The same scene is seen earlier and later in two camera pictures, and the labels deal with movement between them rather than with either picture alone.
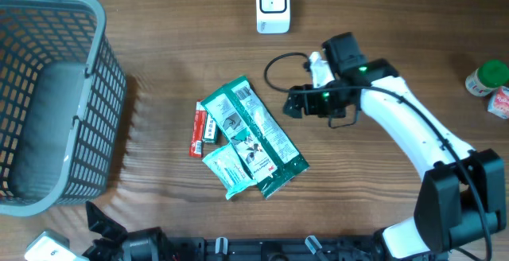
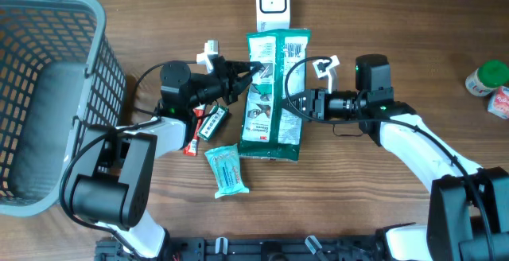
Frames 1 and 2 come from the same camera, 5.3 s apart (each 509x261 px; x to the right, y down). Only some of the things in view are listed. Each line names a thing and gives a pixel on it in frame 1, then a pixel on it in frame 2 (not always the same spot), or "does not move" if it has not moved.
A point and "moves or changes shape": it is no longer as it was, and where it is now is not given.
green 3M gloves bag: (246, 120) → (268, 130)
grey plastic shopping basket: (62, 98) does not move
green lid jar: (487, 76) does not move
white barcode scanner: (273, 5) does not move
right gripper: (308, 105) does not move
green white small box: (210, 133) does not move
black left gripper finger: (101, 223) → (234, 76)
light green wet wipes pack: (229, 169) moves or changes shape
